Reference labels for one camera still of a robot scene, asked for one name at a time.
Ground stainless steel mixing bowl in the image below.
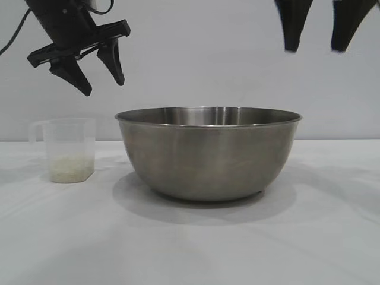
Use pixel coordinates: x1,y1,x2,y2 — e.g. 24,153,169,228
115,106,303,202

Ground translucent plastic measuring cup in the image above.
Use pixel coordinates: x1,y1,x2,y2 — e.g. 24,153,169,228
28,118,96,183

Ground black cable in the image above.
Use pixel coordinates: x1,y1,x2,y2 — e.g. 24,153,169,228
90,0,115,14
0,7,32,56

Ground white rice grains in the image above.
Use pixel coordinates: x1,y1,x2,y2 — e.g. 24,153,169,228
49,156,95,183

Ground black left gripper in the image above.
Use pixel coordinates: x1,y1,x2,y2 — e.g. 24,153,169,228
25,0,132,97

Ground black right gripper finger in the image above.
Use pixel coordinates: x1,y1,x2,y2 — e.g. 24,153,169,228
274,0,313,53
330,0,372,52

